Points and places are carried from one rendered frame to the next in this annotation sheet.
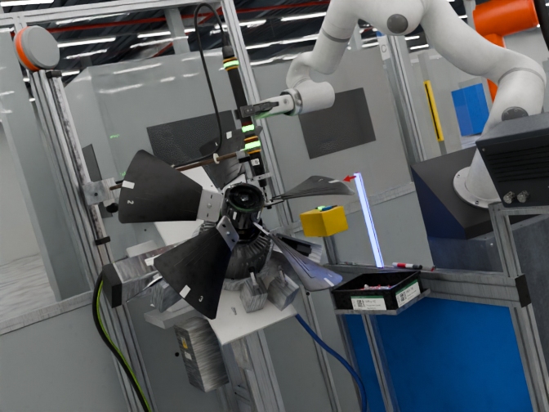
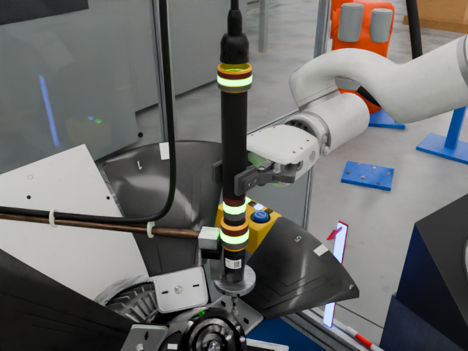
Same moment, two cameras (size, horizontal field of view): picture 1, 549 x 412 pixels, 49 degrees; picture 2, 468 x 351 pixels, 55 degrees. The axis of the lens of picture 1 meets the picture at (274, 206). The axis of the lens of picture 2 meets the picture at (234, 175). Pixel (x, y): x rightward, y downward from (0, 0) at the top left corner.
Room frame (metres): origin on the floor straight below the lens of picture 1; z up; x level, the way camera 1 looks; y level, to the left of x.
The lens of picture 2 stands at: (1.30, 0.19, 1.80)
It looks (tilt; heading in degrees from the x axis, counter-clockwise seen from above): 31 degrees down; 342
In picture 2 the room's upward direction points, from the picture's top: straight up
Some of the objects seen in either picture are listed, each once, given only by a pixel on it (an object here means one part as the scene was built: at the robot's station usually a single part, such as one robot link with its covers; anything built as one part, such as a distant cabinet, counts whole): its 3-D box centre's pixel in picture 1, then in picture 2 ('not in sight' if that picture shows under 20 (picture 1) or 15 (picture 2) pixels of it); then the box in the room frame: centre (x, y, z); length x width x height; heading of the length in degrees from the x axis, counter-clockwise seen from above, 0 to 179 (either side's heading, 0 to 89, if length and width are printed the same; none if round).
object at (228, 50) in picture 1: (243, 113); (235, 177); (1.83, 0.02, 1.46); 0.04 x 0.04 x 0.46
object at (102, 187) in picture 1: (100, 191); not in sight; (2.11, 0.57, 1.35); 0.10 x 0.07 x 0.08; 63
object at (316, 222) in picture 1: (323, 222); (247, 225); (2.26, -0.16, 1.02); 0.16 x 0.10 x 0.11; 28
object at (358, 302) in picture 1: (377, 292); not in sight; (1.77, -0.23, 0.85); 0.22 x 0.17 x 0.07; 44
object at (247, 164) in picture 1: (254, 163); (228, 258); (1.83, 0.03, 1.31); 0.09 x 0.07 x 0.10; 63
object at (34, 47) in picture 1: (37, 49); not in sight; (2.16, 0.66, 1.88); 0.17 x 0.15 x 0.16; 118
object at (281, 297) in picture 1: (282, 292); not in sight; (1.82, 0.05, 0.91); 0.12 x 0.08 x 0.12; 28
